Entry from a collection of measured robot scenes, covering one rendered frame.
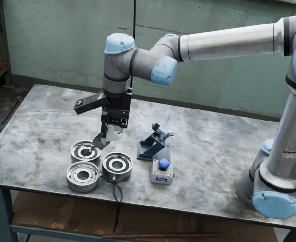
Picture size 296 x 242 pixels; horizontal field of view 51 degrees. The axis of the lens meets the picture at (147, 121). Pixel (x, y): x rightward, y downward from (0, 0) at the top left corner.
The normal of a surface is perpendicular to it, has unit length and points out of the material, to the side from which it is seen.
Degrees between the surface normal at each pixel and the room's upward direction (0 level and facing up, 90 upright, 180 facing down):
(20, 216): 0
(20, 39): 90
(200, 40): 50
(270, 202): 97
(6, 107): 0
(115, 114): 90
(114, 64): 92
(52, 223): 0
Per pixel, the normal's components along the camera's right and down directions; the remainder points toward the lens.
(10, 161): 0.15, -0.79
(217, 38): -0.39, -0.22
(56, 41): -0.05, 0.60
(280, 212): -0.33, 0.63
